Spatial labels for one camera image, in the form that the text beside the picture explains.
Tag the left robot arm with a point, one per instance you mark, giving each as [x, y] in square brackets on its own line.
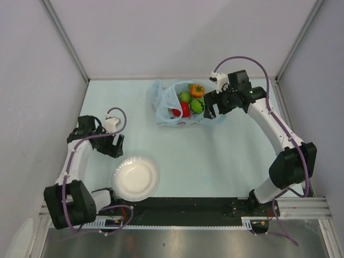
[70, 203]

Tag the light blue plastic bag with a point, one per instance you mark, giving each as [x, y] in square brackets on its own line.
[164, 99]

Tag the white paper plate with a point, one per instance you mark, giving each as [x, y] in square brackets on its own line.
[136, 178]

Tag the red apple toy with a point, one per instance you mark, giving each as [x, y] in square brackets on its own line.
[176, 112]

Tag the green custard apple toy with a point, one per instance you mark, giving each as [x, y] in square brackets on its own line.
[185, 96]

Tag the red bell pepper toy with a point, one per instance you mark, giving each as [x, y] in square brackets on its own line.
[185, 109]

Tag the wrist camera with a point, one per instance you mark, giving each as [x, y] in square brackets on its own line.
[111, 123]
[221, 80]

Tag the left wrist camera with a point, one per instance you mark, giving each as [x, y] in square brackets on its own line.
[111, 123]

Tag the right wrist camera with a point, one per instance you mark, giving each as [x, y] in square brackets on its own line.
[221, 80]

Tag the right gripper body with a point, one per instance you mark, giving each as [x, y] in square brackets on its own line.
[226, 100]

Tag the aluminium rail frame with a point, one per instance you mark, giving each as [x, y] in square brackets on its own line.
[285, 207]

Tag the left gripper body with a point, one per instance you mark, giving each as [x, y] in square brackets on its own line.
[105, 145]

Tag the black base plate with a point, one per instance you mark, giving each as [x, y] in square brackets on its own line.
[199, 211]

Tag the green watermelon toy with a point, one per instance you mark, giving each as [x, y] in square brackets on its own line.
[197, 105]

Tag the orange red tomato toy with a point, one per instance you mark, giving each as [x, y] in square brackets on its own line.
[196, 90]

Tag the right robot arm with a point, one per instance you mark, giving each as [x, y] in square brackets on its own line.
[295, 159]

